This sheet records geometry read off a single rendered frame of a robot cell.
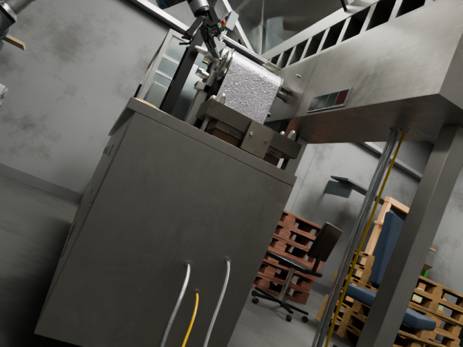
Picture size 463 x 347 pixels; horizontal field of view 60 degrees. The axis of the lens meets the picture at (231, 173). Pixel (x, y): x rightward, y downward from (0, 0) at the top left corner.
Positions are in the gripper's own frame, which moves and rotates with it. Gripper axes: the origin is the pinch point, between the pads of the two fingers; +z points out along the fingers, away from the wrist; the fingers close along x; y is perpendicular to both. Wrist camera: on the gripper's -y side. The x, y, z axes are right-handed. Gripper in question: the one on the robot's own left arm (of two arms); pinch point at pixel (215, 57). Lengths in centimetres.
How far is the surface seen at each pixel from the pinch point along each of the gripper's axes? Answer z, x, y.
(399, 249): 71, -81, -3
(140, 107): 8, -34, -43
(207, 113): 19.0, -27.8, -21.6
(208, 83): 8.7, -0.8, -8.1
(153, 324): 76, -34, -71
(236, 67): 7.3, -8.1, 3.8
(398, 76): 30, -74, 21
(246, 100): 21.6, -8.1, 1.9
